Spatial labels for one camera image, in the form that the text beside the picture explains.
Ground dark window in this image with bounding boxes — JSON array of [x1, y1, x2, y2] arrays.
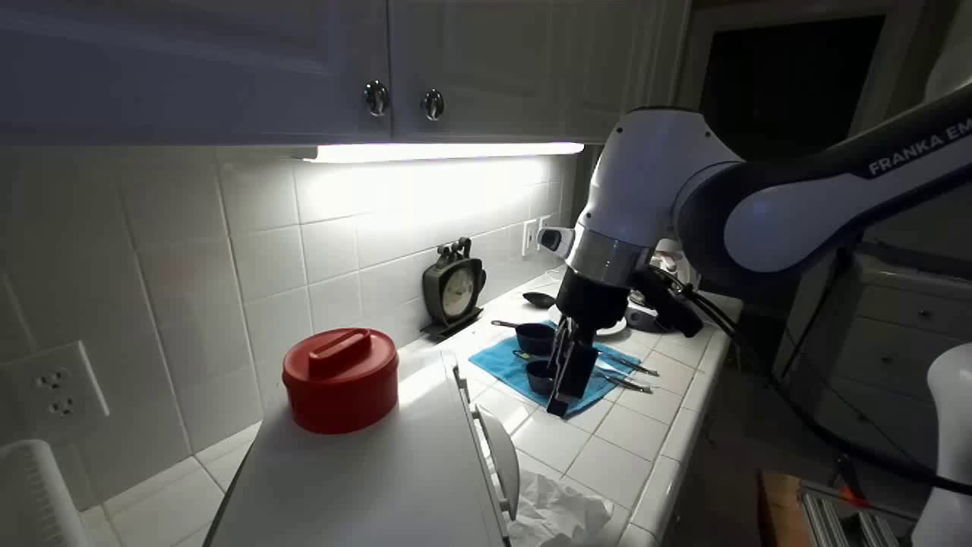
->
[[696, 13, 891, 163]]

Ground blue cloth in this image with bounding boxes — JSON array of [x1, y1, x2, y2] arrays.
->
[[465, 332, 637, 421]]

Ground white drawer cabinet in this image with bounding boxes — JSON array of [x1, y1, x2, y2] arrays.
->
[[802, 249, 972, 472]]

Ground red lidded container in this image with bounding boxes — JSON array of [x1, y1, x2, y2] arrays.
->
[[280, 326, 402, 438]]

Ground under-cabinet light strip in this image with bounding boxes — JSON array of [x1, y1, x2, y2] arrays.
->
[[298, 139, 590, 166]]

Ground black measuring cup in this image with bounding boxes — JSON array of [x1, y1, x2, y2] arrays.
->
[[521, 358, 563, 398], [493, 315, 560, 358]]

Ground round metal cabinet knob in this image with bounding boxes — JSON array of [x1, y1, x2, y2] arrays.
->
[[420, 85, 450, 126], [362, 76, 395, 124]]

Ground wooden board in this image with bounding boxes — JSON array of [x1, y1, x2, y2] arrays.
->
[[757, 467, 844, 547]]

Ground grey metal rails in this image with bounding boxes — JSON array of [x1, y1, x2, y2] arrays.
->
[[798, 475, 922, 547]]

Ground white cabinet door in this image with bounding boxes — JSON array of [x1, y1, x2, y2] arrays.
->
[[389, 0, 612, 142], [0, 0, 395, 147]]

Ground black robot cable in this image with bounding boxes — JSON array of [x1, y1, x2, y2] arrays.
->
[[683, 285, 972, 498]]

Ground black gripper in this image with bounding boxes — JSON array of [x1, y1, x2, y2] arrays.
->
[[544, 263, 637, 419]]

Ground black round-faced clock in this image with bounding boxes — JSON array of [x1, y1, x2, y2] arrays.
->
[[420, 233, 488, 345]]

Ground white toaster oven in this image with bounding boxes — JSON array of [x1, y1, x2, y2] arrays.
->
[[206, 345, 526, 547]]

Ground crumpled white paper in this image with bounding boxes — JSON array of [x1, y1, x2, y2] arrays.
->
[[504, 467, 617, 547]]

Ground white rack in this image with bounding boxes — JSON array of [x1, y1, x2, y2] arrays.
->
[[0, 438, 90, 547]]

